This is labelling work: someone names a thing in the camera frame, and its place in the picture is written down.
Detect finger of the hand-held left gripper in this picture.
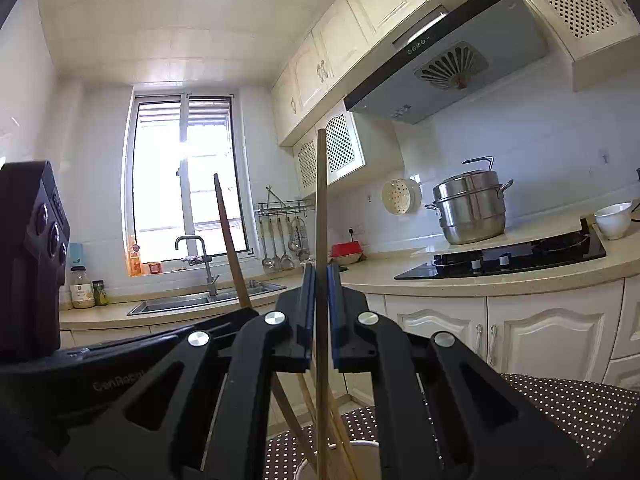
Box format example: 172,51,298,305
90,306,261,347

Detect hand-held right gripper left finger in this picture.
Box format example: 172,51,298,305
55,262,317,480

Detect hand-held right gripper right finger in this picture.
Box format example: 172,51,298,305
326,262,588,480

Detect dark brown single chopstick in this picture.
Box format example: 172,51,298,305
213,173,252,309

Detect light single chopstick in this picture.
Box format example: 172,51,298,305
315,128,332,480

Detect pink cup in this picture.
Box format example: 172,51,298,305
294,439,382,480

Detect steel faucet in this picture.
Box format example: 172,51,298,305
175,235,219,297

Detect steel double sink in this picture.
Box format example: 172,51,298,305
126,281,288,317

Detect glass jar beige contents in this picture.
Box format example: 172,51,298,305
69,266,96,309

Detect steel spatula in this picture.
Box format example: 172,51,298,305
280,216,294,268

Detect red container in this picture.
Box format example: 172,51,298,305
331,241,365,265

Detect orange bottle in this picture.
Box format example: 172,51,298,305
127,235,142,277

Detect cream round colander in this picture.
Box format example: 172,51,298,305
381,178,421,218

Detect sliding window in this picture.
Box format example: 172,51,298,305
122,87,251,273

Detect steel steamer pot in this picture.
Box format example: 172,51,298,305
425,156,514,246

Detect cream lattice door cabinet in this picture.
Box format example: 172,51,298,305
292,110,405,198
505,0,640,93

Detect cream lower cabinets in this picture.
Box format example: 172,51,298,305
60,277,640,431

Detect black glass gas stove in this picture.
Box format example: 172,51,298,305
394,217,607,281

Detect white bowl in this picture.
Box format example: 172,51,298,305
594,202,633,241

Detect grey range hood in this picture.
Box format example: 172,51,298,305
343,0,551,126

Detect wall utensil rack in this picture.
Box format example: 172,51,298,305
254,185,316,217

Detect cream upper wall cabinets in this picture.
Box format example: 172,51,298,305
271,0,501,147

